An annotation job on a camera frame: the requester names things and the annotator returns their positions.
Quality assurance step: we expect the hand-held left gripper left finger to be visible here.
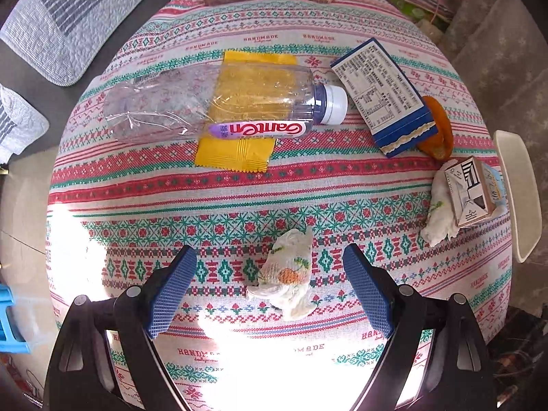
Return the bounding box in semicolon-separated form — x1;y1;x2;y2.
42;244;198;411

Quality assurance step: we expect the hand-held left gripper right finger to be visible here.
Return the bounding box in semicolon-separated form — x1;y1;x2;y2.
341;242;501;411

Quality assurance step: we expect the printed tissue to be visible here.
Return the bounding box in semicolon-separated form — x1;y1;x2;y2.
420;160;461;248
246;227;315;321

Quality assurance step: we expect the blue white milk carton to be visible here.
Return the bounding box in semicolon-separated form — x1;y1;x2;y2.
444;156;508;228

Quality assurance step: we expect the yellow snack packet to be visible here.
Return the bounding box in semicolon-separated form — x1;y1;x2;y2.
195;50;298;173

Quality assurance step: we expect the orange peel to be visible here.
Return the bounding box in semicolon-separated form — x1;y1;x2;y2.
422;96;454;161

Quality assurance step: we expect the white plastic bin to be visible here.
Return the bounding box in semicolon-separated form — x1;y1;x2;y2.
494;130;542;264

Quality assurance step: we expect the clear plastic bottle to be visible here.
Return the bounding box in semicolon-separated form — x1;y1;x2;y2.
103;62;348;142

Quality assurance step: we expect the blue cardboard box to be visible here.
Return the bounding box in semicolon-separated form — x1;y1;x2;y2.
331;38;437;159

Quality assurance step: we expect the blue plastic stool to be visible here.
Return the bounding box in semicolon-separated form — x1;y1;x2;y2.
0;285;30;354

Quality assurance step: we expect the grey striped quilted cover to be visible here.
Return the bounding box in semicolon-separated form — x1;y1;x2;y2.
0;0;172;87
0;85;50;165

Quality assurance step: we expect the white lace curtain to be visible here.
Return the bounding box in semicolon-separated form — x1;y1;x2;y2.
437;0;548;146

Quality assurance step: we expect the green cardboard box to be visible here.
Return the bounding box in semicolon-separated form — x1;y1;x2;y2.
385;0;424;22

